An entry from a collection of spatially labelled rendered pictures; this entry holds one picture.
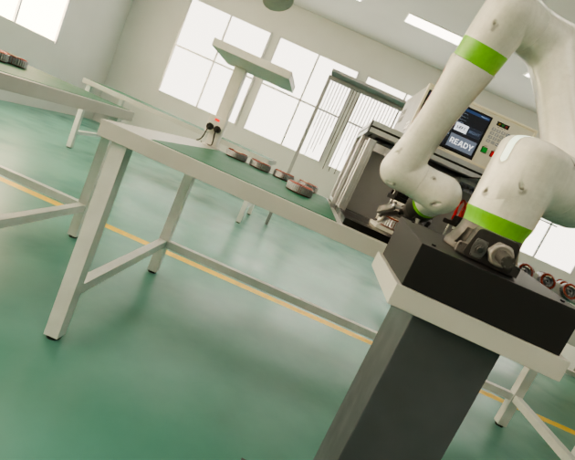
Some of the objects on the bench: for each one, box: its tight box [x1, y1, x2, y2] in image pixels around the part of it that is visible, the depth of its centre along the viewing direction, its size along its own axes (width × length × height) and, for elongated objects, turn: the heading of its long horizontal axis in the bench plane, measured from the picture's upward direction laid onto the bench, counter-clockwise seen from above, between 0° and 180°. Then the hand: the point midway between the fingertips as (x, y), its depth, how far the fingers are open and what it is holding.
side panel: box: [328, 134, 365, 208], centre depth 188 cm, size 28×3×32 cm, turn 110°
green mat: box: [152, 140, 337, 222], centre depth 173 cm, size 94×61×1 cm, turn 110°
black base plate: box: [334, 204, 392, 244], centre depth 152 cm, size 47×64×2 cm
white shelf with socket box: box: [196, 37, 295, 151], centre depth 204 cm, size 35×37×46 cm
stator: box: [286, 180, 314, 198], centre depth 169 cm, size 11×11×4 cm
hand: (395, 224), depth 150 cm, fingers closed on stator, 11 cm apart
